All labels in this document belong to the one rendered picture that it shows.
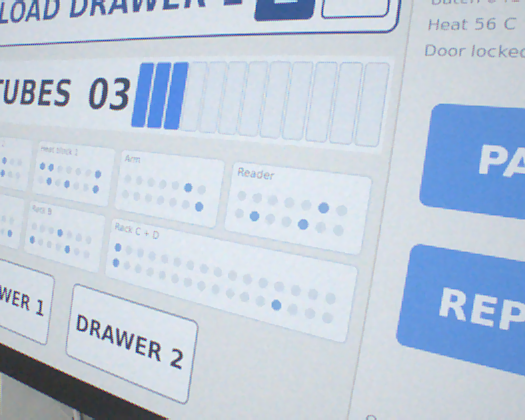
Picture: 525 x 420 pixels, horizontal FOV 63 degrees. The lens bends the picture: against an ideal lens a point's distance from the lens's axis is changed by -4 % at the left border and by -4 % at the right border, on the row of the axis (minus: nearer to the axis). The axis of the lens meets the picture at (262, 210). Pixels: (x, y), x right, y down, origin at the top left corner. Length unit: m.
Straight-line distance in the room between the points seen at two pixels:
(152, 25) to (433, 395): 0.24
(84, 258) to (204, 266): 0.09
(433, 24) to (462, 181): 0.07
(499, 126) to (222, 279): 0.14
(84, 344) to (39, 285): 0.05
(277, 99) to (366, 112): 0.04
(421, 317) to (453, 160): 0.07
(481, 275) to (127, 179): 0.19
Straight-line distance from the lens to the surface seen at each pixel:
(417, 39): 0.21
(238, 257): 0.22
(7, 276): 0.34
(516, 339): 0.20
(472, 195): 0.19
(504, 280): 0.20
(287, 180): 0.21
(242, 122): 0.23
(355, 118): 0.21
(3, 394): 1.04
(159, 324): 0.25
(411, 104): 0.20
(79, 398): 0.30
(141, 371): 0.27
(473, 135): 0.20
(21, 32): 0.37
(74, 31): 0.32
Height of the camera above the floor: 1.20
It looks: 37 degrees down
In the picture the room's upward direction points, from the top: 11 degrees counter-clockwise
